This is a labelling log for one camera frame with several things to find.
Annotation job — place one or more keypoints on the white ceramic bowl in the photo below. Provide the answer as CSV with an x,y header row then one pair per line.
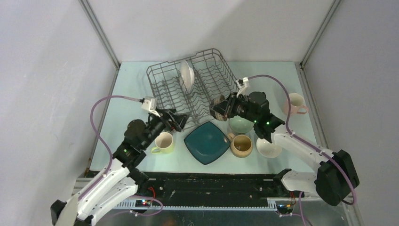
x,y
267,149

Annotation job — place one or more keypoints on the white ruffled plate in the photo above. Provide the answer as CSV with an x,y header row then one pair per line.
x,y
187,77

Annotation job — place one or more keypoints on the right circuit board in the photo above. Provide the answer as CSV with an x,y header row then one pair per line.
x,y
285,208

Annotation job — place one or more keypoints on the grey slotted cable duct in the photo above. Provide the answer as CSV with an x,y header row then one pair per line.
x,y
129,204

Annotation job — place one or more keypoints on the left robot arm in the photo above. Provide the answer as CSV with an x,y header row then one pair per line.
x,y
121,178

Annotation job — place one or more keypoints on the brown speckled bowl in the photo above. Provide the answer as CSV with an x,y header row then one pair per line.
x,y
217,108

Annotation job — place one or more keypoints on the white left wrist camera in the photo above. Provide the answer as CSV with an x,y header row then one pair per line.
x,y
149,104

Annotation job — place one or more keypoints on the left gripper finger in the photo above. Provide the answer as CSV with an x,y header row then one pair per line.
x,y
167,112
178,122

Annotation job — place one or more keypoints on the teal square plate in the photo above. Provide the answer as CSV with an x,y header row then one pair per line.
x,y
207,143

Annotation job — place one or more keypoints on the pink mug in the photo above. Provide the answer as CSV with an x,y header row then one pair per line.
x,y
297,104

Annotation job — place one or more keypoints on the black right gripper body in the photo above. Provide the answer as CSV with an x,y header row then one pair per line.
x,y
241,109

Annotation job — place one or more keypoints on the circuit board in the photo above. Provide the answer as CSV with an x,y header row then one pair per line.
x,y
143,203
285,208

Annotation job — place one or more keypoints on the yellow-green mug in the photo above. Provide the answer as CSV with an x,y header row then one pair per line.
x,y
164,144

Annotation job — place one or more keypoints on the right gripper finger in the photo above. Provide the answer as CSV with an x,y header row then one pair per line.
x,y
231,98
229,110

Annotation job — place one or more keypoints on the green ceramic bowl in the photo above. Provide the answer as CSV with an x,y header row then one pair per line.
x,y
239,125

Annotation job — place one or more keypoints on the tan ceramic mug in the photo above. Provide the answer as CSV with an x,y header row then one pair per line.
x,y
241,145

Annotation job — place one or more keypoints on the grey wire dish rack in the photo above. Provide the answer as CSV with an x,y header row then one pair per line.
x,y
212,77

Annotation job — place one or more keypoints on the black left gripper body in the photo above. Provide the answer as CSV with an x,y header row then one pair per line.
x,y
155,126

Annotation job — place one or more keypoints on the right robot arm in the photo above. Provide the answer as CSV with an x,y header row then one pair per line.
x,y
334,175

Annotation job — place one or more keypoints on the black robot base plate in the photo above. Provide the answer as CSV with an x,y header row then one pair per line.
x,y
205,188

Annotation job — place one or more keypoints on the left circuit board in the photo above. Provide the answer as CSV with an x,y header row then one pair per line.
x,y
143,203

